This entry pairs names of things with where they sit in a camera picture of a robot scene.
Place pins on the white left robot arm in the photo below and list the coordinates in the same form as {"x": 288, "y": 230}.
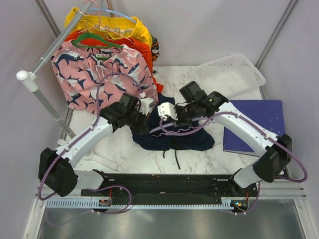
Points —
{"x": 57, "y": 167}

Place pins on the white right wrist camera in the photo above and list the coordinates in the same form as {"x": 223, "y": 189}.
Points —
{"x": 167, "y": 111}

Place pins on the translucent lilac hanger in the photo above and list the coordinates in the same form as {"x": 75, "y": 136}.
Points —
{"x": 179, "y": 129}

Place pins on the green hanger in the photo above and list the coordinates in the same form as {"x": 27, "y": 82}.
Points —
{"x": 101, "y": 53}

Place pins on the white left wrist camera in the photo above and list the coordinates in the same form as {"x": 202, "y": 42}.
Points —
{"x": 146, "y": 104}

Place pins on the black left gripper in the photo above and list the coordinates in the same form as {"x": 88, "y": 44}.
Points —
{"x": 143, "y": 129}

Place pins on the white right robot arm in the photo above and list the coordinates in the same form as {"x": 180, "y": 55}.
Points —
{"x": 273, "y": 150}

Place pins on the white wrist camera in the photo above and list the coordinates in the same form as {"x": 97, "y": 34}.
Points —
{"x": 146, "y": 104}
{"x": 167, "y": 111}

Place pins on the black orange patterned garment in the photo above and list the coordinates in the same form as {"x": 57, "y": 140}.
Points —
{"x": 155, "y": 52}

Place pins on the pink shark print shorts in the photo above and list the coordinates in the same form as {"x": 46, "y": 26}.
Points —
{"x": 90, "y": 84}

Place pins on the yellow shorts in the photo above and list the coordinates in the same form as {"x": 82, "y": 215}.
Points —
{"x": 138, "y": 30}

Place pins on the silver clothes rack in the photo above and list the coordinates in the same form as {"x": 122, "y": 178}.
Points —
{"x": 90, "y": 159}

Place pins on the navy blue shorts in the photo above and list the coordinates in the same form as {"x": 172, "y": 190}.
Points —
{"x": 157, "y": 140}

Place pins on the pink wire hanger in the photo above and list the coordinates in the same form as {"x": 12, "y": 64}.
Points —
{"x": 107, "y": 5}

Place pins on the orange shorts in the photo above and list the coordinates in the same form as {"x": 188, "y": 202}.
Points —
{"x": 143, "y": 48}

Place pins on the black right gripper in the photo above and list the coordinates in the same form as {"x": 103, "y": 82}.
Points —
{"x": 180, "y": 121}

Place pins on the white plastic basket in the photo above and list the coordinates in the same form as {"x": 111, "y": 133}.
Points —
{"x": 231, "y": 75}

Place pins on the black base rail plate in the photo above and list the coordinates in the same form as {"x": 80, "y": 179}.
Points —
{"x": 170, "y": 188}

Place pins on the light blue hanger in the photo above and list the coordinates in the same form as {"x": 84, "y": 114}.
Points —
{"x": 97, "y": 11}

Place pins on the light blue cable duct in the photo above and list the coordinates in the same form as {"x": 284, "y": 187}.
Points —
{"x": 99, "y": 204}

